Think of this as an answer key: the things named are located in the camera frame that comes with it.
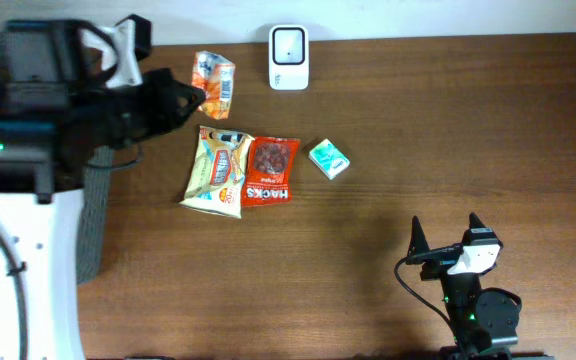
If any white barcode scanner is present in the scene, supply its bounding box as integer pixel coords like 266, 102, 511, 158
268, 24, 310, 91

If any teal tissue pack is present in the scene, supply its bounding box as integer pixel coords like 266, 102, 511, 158
309, 139, 350, 180

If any yellow snack bag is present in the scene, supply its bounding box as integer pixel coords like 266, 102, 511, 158
179, 126, 255, 219

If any red Hacks candy bag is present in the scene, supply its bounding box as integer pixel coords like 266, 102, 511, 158
242, 136, 300, 207

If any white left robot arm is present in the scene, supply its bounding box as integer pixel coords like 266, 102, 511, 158
0, 14, 205, 359

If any orange snack pack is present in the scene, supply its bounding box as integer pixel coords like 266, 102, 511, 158
191, 51, 236, 120

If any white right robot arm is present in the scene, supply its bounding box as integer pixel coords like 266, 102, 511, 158
394, 213, 549, 360

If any grey plastic basket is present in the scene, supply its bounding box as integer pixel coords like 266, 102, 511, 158
0, 30, 115, 290

